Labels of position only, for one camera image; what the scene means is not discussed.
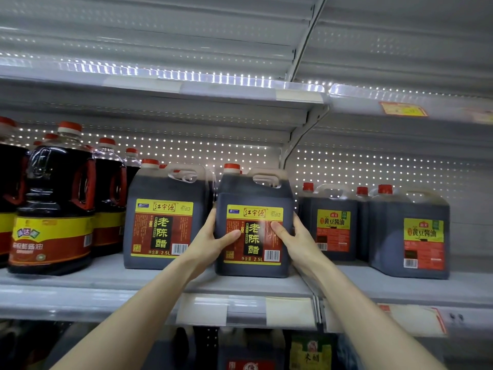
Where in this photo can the person's right hand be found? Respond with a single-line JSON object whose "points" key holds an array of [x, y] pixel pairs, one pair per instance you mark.
{"points": [[304, 250]]}

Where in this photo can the person's left hand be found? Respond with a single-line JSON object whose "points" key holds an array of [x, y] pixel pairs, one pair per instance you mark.
{"points": [[208, 246]]}

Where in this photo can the vinegar jug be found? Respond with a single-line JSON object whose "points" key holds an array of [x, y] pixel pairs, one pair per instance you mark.
{"points": [[254, 188], [162, 227]]}

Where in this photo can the square soy sauce jug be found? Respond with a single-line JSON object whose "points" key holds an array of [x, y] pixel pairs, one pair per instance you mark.
{"points": [[250, 354]]}

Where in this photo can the white metal store shelving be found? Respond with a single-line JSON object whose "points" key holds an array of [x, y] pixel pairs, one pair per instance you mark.
{"points": [[77, 285]]}

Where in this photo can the person's left forearm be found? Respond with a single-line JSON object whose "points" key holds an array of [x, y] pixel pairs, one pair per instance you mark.
{"points": [[131, 323]]}

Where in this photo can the person's right forearm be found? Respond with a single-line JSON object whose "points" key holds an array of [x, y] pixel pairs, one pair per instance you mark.
{"points": [[370, 323]]}

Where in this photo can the dark jug yellow green label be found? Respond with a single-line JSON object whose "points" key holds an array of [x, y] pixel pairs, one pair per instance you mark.
{"points": [[310, 352]]}

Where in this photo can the small pink yellow price tag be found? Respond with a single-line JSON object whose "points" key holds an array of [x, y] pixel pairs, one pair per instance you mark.
{"points": [[481, 116], [403, 109]]}

